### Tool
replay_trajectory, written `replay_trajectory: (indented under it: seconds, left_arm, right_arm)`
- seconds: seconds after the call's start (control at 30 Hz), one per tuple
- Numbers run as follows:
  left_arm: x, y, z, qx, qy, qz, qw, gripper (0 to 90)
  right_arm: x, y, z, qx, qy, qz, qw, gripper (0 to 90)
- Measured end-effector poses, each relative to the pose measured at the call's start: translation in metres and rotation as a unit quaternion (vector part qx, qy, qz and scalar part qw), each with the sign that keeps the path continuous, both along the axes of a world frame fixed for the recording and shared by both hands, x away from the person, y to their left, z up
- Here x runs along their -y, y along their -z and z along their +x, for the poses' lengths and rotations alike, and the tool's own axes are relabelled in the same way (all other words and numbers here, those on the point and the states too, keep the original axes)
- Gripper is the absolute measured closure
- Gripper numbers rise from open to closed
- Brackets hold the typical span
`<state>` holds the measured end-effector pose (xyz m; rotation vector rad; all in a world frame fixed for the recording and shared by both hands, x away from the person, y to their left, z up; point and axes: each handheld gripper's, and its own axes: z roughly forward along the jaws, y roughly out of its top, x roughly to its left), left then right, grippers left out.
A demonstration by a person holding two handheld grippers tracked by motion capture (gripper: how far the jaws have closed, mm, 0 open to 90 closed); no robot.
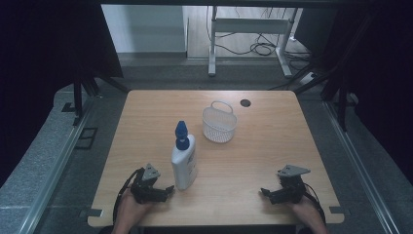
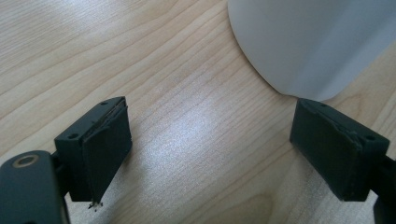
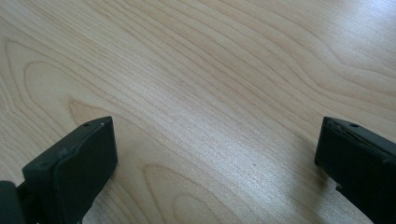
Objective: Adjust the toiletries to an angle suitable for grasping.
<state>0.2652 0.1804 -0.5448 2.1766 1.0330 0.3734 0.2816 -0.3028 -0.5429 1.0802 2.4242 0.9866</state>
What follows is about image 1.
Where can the grey metal floor rail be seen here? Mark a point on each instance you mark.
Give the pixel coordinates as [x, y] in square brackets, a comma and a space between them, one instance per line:
[360, 169]
[55, 169]

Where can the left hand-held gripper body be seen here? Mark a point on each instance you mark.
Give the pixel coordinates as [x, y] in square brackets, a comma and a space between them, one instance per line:
[145, 190]

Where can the person's right hand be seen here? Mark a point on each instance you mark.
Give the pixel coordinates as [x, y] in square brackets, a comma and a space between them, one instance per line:
[308, 214]

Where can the white plastic basket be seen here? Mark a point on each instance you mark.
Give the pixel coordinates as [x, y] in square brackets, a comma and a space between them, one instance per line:
[219, 125]

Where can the person's left hand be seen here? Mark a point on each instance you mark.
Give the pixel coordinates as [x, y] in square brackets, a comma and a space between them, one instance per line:
[130, 211]

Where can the white desk frame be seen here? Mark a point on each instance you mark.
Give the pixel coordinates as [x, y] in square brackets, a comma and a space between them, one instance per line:
[246, 26]

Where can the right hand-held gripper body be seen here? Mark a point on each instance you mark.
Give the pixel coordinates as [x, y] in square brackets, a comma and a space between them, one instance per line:
[290, 188]

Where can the black metal stand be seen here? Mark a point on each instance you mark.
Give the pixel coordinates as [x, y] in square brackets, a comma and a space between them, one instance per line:
[79, 97]
[341, 97]

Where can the dark curtain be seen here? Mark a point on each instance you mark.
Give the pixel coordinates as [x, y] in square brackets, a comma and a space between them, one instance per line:
[48, 65]
[383, 81]

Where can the white bottle with blue cap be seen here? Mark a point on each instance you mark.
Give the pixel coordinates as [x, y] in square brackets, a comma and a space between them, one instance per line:
[184, 162]

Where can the white power strip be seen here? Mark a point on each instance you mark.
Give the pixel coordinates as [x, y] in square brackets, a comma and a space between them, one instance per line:
[307, 77]

